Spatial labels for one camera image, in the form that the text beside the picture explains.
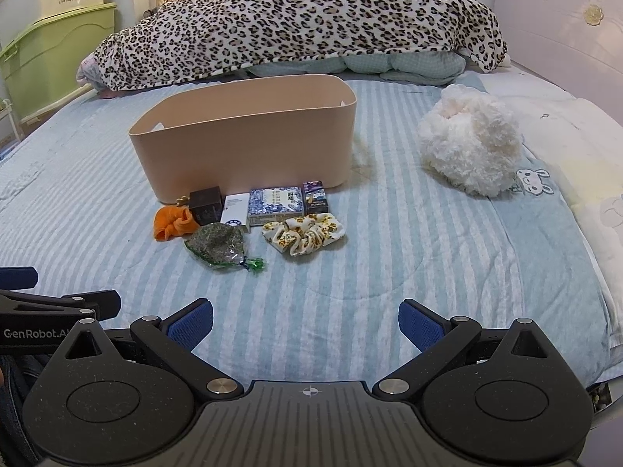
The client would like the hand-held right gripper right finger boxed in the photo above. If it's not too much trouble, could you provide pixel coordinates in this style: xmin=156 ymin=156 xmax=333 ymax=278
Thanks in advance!
xmin=372 ymin=298 xmax=560 ymax=400

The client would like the beige plastic storage bin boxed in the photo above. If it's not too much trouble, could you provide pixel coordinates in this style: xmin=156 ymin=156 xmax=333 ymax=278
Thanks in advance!
xmin=128 ymin=74 xmax=359 ymax=205

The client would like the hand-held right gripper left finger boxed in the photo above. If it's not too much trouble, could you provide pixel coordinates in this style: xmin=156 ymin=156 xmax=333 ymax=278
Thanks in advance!
xmin=57 ymin=298 xmax=245 ymax=402

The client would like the green herb sachet with tassel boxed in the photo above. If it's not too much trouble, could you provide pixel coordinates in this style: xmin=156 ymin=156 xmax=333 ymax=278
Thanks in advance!
xmin=184 ymin=222 xmax=266 ymax=277

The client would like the white pillow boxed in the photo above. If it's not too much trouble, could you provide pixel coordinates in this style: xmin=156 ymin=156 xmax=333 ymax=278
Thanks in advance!
xmin=479 ymin=74 xmax=623 ymax=313

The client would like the white fluffy plush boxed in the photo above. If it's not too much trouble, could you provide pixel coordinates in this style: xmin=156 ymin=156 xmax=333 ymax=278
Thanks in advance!
xmin=416 ymin=84 xmax=524 ymax=198

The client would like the light blue rabbit print blanket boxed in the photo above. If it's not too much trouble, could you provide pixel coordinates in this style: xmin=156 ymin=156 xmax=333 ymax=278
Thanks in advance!
xmin=458 ymin=70 xmax=620 ymax=392

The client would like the blue patterned box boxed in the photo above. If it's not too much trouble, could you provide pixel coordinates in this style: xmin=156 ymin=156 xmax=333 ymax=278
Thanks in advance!
xmin=246 ymin=186 xmax=306 ymax=227

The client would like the dark purple box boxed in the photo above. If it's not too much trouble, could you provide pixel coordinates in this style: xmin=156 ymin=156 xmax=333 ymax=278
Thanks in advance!
xmin=302 ymin=180 xmax=328 ymax=216

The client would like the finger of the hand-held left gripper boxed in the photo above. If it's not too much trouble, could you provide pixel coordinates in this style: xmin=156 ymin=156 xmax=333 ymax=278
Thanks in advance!
xmin=0 ymin=267 xmax=39 ymax=287
xmin=0 ymin=289 xmax=122 ymax=321

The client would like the striped blue bed quilt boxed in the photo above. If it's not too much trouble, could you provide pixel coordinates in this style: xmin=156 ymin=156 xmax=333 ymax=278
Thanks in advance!
xmin=0 ymin=77 xmax=524 ymax=400

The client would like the cream floral scrunchie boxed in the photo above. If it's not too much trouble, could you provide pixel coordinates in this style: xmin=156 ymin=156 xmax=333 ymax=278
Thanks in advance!
xmin=262 ymin=213 xmax=346 ymax=256

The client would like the leopard print blanket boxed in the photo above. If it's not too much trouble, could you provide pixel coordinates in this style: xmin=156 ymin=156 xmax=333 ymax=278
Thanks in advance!
xmin=92 ymin=0 xmax=508 ymax=92

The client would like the small black box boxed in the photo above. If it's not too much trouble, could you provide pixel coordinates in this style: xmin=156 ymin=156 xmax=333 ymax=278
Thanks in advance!
xmin=188 ymin=187 xmax=225 ymax=227

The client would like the pale pink headboard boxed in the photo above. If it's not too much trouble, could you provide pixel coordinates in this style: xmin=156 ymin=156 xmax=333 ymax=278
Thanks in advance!
xmin=491 ymin=0 xmax=623 ymax=130

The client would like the white box with blue circle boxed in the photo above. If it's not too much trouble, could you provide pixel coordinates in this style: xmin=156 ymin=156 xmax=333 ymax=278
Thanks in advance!
xmin=219 ymin=193 xmax=252 ymax=234

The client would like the orange scrunchie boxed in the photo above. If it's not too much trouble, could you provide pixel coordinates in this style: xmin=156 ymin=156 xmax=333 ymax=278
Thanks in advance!
xmin=154 ymin=206 xmax=198 ymax=241

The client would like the green plaid quilt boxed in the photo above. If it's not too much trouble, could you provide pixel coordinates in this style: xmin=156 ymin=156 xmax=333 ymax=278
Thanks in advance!
xmin=246 ymin=53 xmax=465 ymax=87

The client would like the green plastic storage box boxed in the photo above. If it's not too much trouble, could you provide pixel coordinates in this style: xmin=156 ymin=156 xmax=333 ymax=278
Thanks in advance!
xmin=0 ymin=2 xmax=119 ymax=122

